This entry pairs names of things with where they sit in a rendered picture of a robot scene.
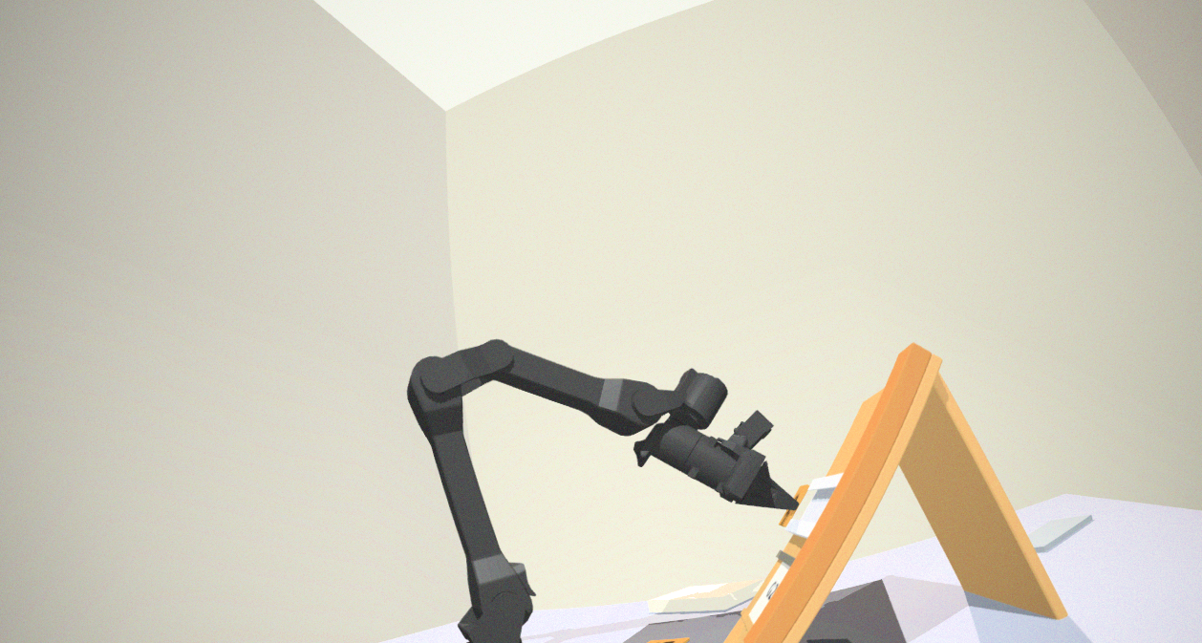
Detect pale yellow board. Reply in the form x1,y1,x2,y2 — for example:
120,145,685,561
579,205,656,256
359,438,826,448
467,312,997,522
724,343,1069,643

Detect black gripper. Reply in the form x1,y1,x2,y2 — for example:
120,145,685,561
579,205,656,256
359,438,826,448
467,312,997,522
682,435,799,510

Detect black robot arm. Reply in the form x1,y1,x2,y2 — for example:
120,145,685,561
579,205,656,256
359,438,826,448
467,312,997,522
407,339,728,643

